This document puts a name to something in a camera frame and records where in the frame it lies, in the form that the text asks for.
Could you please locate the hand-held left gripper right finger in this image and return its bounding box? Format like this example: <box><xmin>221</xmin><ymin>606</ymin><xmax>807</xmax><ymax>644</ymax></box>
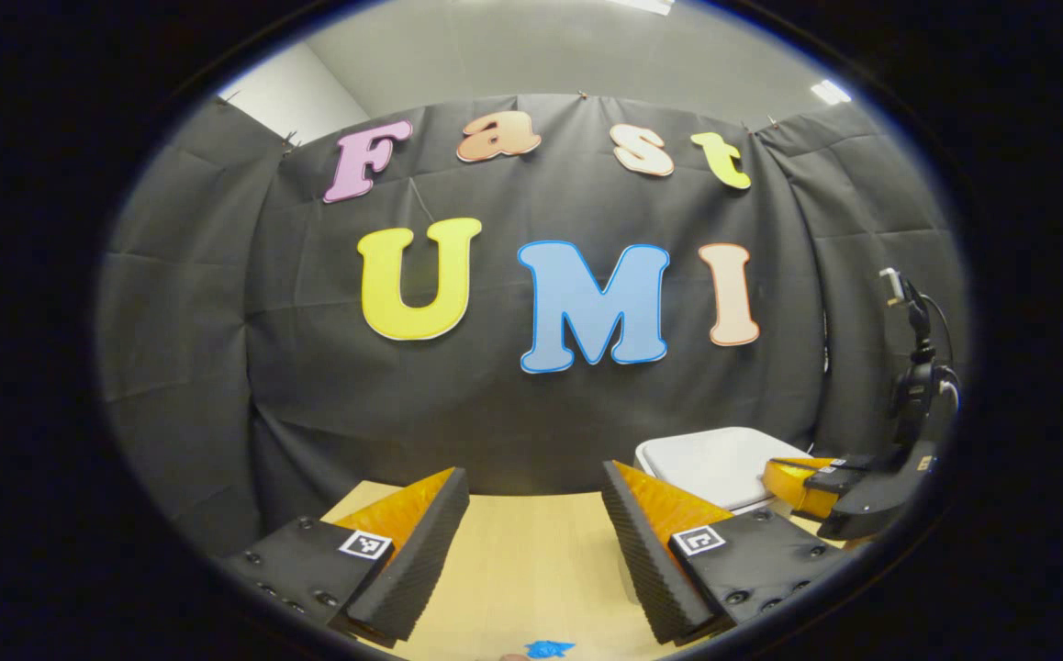
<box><xmin>600</xmin><ymin>460</ymin><xmax>863</xmax><ymax>646</ymax></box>

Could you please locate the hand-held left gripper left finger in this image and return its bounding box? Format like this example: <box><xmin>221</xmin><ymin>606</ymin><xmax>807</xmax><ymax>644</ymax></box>
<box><xmin>224</xmin><ymin>466</ymin><xmax>471</xmax><ymax>649</ymax></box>

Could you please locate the white desktop garbage bin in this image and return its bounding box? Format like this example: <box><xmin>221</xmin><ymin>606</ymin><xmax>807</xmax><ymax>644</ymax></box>
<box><xmin>634</xmin><ymin>427</ymin><xmax>812</xmax><ymax>515</ymax></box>

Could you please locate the wooden desktop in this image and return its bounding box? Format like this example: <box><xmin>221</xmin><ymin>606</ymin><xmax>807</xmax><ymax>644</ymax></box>
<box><xmin>320</xmin><ymin>482</ymin><xmax>863</xmax><ymax>661</ymax></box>

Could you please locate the black backdrop cloth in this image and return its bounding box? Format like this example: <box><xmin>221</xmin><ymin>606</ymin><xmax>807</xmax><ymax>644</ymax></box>
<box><xmin>95</xmin><ymin>92</ymin><xmax>968</xmax><ymax>556</ymax></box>

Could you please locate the black cable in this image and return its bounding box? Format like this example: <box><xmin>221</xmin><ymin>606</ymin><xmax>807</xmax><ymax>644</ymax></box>
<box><xmin>922</xmin><ymin>292</ymin><xmax>962</xmax><ymax>409</ymax></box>

